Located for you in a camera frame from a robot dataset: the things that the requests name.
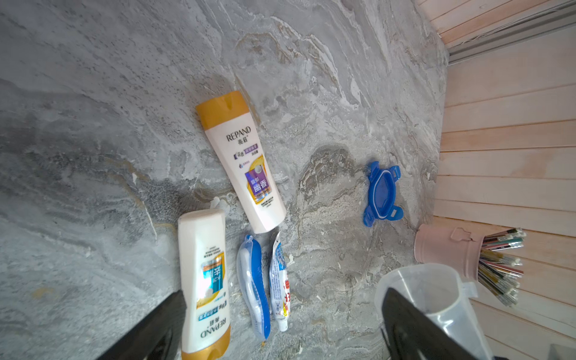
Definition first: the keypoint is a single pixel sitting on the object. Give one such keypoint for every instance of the blue container lid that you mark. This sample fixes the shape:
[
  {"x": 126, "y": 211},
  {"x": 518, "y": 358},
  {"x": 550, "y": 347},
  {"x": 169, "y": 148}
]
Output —
[{"x": 381, "y": 195}]

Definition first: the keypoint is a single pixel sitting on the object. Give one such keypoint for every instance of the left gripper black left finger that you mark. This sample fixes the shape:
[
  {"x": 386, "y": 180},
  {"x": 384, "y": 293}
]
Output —
[{"x": 156, "y": 336}]

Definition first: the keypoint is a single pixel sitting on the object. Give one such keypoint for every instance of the small white toothpaste tube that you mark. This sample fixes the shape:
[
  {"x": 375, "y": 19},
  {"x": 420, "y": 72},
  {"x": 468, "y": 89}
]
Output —
[{"x": 279, "y": 284}]

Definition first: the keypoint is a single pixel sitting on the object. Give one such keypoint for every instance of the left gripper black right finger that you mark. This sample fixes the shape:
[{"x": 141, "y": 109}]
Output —
[{"x": 409, "y": 334}]

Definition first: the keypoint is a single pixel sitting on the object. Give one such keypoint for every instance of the white orange conditioner tube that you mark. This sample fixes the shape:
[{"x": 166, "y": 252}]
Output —
[{"x": 204, "y": 282}]

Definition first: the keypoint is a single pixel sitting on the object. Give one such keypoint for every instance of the orange cap shampoo tube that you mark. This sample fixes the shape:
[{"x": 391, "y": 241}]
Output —
[{"x": 232, "y": 132}]

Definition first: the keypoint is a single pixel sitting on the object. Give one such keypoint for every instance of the bundle of coloured pencils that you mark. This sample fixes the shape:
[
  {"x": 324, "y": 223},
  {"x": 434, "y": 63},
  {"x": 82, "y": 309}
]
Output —
[{"x": 500, "y": 272}]

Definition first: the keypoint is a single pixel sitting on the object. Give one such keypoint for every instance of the blue packaged toothbrush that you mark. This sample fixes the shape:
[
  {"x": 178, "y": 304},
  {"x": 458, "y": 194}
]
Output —
[{"x": 250, "y": 280}]

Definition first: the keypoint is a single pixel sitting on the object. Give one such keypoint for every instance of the clear plastic container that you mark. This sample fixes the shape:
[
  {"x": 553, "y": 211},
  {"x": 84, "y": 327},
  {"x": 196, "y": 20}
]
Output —
[{"x": 439, "y": 293}]

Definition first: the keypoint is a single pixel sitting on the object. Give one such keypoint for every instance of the pink pencil cup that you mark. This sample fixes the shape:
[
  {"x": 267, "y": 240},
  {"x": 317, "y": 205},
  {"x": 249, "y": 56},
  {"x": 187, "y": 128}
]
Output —
[{"x": 451, "y": 246}]

